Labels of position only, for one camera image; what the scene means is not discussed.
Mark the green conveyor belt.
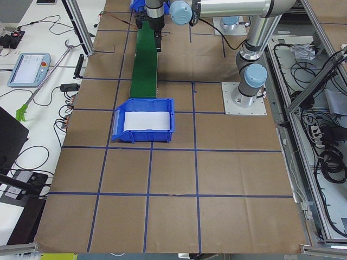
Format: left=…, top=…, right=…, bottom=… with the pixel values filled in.
left=130, top=21, right=158, bottom=98

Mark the metal grabber stick green claw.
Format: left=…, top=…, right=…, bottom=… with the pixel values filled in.
left=15, top=40, right=82, bottom=122

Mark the aluminium frame post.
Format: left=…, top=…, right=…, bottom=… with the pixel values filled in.
left=67, top=0, right=94, bottom=56

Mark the left blue plastic bin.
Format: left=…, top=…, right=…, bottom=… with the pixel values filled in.
left=112, top=98, right=175, bottom=143

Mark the teach pendant tablet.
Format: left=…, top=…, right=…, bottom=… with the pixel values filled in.
left=7, top=53, right=51, bottom=88

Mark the blue plastic bin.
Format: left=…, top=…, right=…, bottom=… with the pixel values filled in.
left=112, top=98, right=175, bottom=143
left=130, top=0, right=170, bottom=15

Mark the black handle bar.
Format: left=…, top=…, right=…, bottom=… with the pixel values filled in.
left=73, top=54, right=85, bottom=79

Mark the white foam pad left bin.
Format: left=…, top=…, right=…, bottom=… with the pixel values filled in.
left=124, top=112, right=170, bottom=131

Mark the right blue plastic bin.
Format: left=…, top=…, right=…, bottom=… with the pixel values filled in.
left=130, top=0, right=170, bottom=15

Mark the red black wire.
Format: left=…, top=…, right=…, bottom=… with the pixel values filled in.
left=99, top=10, right=139, bottom=29

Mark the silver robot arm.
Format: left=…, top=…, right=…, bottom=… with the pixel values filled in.
left=168, top=0, right=295, bottom=108

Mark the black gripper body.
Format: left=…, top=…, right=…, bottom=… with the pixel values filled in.
left=135, top=0, right=165, bottom=32

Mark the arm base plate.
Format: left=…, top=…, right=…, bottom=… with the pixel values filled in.
left=221, top=82, right=267, bottom=116
left=213, top=16, right=247, bottom=36

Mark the black power adapter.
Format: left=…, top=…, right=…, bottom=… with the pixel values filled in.
left=60, top=83, right=80, bottom=92

